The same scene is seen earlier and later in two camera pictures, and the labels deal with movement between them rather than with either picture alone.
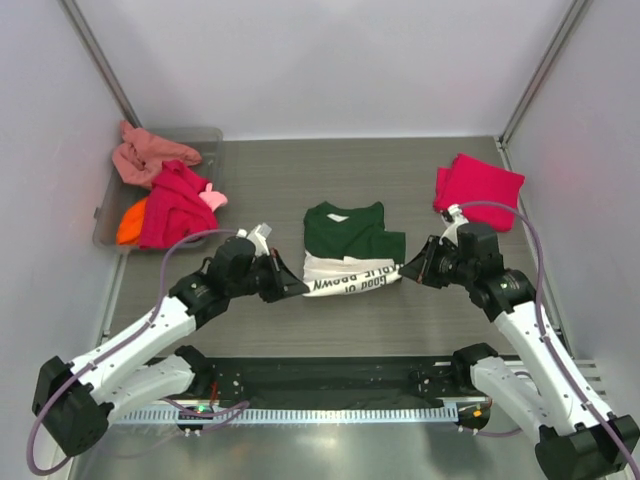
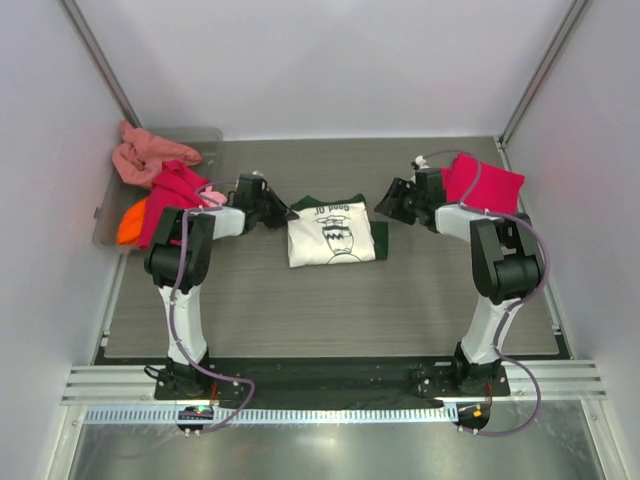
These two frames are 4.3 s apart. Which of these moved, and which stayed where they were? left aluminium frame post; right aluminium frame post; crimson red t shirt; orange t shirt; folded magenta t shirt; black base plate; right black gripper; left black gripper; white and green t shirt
Moved: white and green t shirt; left black gripper; right black gripper
Stayed: right aluminium frame post; orange t shirt; left aluminium frame post; crimson red t shirt; folded magenta t shirt; black base plate
